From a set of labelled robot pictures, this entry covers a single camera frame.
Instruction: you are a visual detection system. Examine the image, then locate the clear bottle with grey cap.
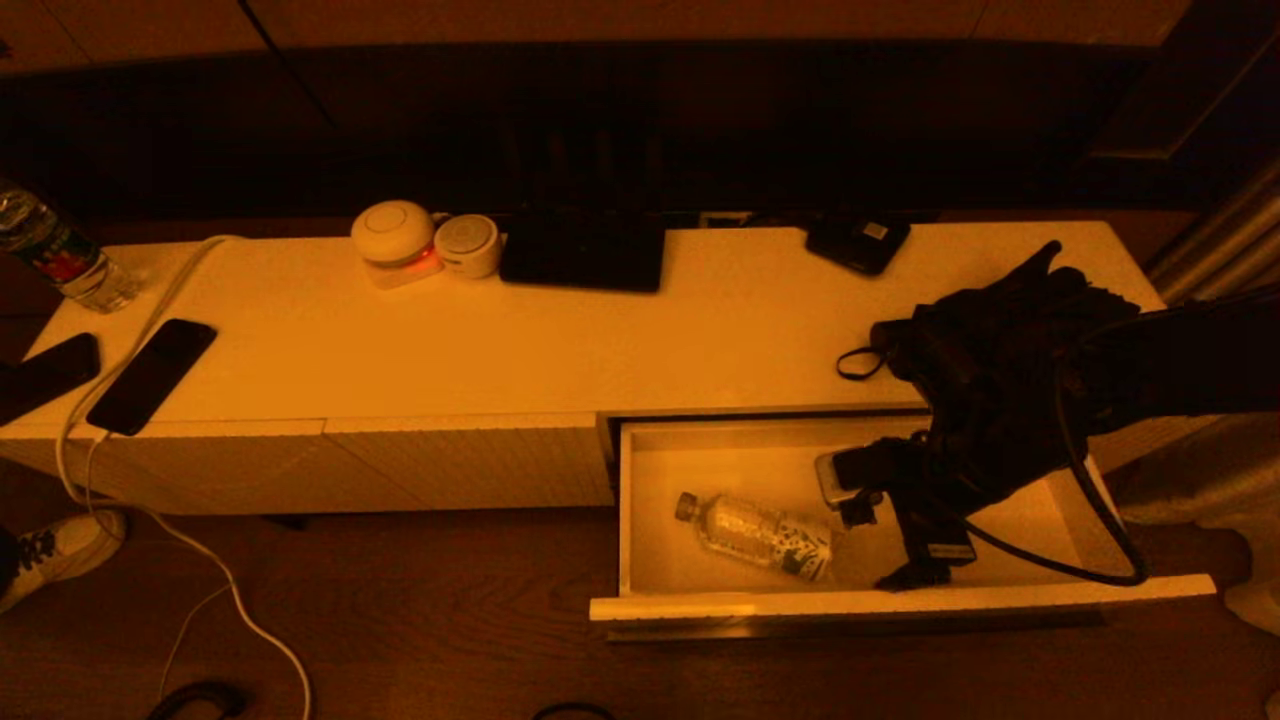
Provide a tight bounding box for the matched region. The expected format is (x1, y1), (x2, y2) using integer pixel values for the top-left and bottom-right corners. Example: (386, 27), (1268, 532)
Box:
(674, 490), (837, 584)

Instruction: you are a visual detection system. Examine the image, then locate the white ribbed drawer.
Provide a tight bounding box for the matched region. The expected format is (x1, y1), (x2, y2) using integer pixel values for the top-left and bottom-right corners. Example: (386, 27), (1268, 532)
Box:
(589, 408), (1219, 627)

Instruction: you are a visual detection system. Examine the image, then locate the black umbrella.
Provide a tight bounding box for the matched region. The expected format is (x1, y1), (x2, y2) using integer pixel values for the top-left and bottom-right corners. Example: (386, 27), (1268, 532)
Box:
(836, 239), (1147, 486)

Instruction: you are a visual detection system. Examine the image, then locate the long white low cabinet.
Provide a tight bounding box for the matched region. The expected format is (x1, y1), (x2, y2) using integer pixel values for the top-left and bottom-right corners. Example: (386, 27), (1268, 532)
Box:
(0, 221), (1216, 517)

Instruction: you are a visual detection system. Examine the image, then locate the small black adapter box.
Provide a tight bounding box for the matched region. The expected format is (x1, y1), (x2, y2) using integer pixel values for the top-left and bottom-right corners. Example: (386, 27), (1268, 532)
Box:
(804, 214), (913, 277)

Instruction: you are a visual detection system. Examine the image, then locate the flat black set-top box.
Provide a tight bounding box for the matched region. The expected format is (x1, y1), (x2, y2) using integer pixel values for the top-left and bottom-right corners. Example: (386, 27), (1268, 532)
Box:
(497, 205), (668, 294)

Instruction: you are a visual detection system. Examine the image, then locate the pale pleated curtain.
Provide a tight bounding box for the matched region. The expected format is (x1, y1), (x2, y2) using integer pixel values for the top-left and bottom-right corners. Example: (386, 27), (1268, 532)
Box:
(1118, 160), (1280, 636)

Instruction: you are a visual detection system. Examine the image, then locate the white ribbed cabinet door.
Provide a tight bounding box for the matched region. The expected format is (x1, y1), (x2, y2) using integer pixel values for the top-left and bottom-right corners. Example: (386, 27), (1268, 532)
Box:
(323, 412), (616, 509)
(0, 420), (431, 517)

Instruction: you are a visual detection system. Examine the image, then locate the small white round speaker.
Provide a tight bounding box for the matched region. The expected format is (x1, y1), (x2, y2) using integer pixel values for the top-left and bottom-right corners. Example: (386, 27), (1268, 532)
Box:
(433, 213), (503, 280)

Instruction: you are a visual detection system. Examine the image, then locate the large white round device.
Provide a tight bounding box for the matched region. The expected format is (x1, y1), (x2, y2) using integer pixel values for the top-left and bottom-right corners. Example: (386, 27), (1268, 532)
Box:
(349, 199), (444, 291)

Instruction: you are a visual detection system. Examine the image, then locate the black smartphone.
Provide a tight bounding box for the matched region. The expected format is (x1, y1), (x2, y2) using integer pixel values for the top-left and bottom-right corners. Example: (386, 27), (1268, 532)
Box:
(85, 317), (219, 437)
(0, 332), (102, 427)

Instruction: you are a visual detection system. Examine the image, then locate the white sneaker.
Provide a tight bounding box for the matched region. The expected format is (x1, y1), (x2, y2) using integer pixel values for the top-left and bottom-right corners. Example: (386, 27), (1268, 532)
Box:
(0, 507), (130, 614)

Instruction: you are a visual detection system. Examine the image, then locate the labelled plastic water bottle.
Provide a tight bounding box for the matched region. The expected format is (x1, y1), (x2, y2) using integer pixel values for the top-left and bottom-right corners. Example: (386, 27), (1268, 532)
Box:
(0, 183), (142, 315)

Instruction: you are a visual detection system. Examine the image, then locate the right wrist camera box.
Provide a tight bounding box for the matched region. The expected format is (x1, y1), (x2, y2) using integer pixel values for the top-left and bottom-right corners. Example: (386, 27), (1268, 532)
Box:
(814, 444), (883, 512)

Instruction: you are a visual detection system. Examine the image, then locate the thin white cable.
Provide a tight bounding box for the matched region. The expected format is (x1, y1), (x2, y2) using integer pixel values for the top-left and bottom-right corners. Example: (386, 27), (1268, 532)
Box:
(84, 436), (239, 705)

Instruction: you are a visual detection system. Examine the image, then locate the coiled black cable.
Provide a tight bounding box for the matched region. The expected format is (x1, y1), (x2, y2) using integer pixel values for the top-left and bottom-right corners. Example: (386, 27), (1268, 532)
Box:
(147, 679), (247, 720)

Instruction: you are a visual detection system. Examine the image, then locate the thin black wall cable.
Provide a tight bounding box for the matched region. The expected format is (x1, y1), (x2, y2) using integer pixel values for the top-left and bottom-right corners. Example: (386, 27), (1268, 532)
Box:
(234, 0), (343, 133)

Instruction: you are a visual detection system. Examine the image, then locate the thick white charging cable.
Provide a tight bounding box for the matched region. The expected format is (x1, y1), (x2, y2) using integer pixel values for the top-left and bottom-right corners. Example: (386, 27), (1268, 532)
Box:
(54, 233), (315, 720)

